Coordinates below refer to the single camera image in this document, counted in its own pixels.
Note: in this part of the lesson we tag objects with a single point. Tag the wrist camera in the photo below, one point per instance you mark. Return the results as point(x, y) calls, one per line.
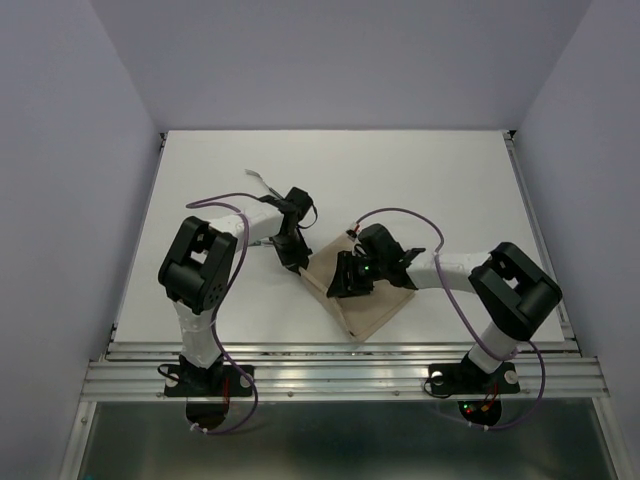
point(301, 201)
point(377, 241)

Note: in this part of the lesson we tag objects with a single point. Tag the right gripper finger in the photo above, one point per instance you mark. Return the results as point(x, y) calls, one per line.
point(360, 277)
point(342, 283)

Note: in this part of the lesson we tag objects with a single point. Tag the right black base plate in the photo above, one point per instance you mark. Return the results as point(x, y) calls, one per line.
point(449, 379)

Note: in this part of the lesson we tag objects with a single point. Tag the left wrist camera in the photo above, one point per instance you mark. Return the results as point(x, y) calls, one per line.
point(301, 201)

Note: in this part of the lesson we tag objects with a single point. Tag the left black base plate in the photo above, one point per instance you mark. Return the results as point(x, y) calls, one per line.
point(216, 382)

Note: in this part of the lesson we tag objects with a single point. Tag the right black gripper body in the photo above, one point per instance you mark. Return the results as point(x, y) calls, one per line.
point(378, 264)

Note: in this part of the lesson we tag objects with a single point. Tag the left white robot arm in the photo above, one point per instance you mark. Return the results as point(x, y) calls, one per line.
point(205, 257)

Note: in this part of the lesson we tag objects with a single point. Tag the green handled knife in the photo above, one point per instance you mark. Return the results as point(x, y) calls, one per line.
point(262, 243)

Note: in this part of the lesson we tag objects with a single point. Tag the beige cloth napkin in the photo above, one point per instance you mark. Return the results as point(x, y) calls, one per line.
point(358, 317)

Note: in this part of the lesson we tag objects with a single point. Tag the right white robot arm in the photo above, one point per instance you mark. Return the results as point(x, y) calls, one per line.
point(516, 293)

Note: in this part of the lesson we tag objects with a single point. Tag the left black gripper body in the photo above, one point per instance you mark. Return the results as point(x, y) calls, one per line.
point(293, 235)

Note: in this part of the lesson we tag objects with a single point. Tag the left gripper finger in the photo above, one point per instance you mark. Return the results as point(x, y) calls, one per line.
point(287, 252)
point(300, 253)

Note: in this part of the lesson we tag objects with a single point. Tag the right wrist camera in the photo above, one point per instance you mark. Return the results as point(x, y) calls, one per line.
point(377, 241)

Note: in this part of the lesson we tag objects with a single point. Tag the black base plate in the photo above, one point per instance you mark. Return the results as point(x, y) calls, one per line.
point(449, 379)
point(216, 382)

